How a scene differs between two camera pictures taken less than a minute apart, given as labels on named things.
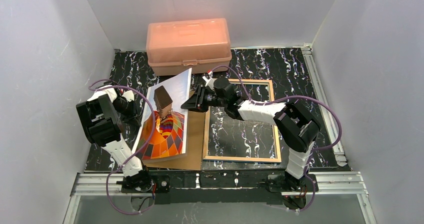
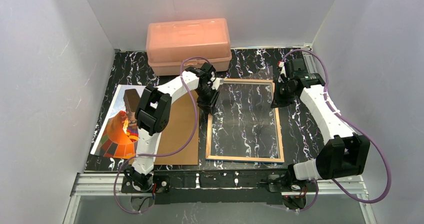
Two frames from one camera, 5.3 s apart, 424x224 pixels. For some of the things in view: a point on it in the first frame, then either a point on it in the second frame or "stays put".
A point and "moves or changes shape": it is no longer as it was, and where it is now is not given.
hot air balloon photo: [171, 133] moves or changes shape
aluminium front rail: [331, 184] stays put
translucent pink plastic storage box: [202, 45] stays put
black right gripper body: [202, 97] → [279, 96]
